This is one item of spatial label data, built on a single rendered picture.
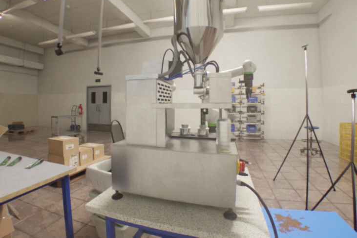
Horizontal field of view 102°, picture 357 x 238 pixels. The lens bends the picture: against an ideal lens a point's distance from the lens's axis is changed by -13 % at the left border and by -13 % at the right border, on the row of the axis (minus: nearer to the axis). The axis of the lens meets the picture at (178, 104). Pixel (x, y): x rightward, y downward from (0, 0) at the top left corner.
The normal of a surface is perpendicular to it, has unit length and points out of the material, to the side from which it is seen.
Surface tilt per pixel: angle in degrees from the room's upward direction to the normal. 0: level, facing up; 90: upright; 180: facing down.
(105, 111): 90
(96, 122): 90
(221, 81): 90
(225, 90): 90
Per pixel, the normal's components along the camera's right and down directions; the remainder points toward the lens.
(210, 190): -0.27, 0.00
